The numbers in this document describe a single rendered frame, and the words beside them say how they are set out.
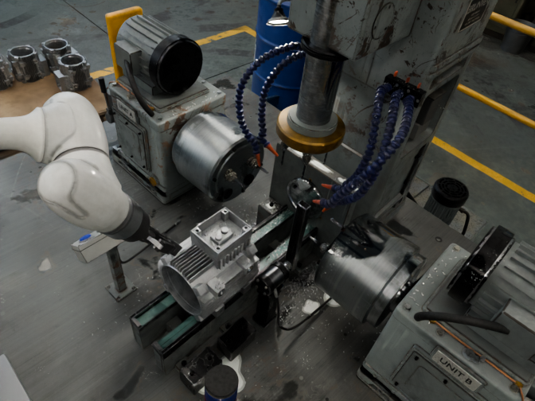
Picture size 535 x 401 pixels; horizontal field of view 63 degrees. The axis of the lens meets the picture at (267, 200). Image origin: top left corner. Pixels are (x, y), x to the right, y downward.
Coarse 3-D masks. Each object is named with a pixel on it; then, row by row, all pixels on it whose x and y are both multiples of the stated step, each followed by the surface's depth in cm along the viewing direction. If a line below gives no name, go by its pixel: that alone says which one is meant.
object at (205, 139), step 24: (192, 120) 140; (216, 120) 138; (192, 144) 135; (216, 144) 132; (240, 144) 133; (192, 168) 136; (216, 168) 131; (240, 168) 140; (216, 192) 138; (240, 192) 150
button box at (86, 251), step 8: (96, 232) 115; (88, 240) 111; (96, 240) 112; (104, 240) 113; (112, 240) 114; (120, 240) 116; (72, 248) 114; (80, 248) 109; (88, 248) 110; (96, 248) 112; (104, 248) 113; (80, 256) 111; (88, 256) 111; (96, 256) 112
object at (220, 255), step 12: (216, 216) 114; (228, 216) 116; (204, 228) 113; (228, 228) 114; (240, 228) 115; (192, 240) 111; (204, 240) 107; (216, 240) 110; (228, 240) 111; (240, 240) 110; (216, 252) 105; (228, 252) 109; (240, 252) 114; (216, 264) 108
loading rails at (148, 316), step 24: (288, 216) 146; (264, 240) 142; (288, 240) 139; (264, 264) 132; (144, 312) 117; (168, 312) 120; (144, 336) 118; (168, 336) 113; (192, 336) 116; (168, 360) 113
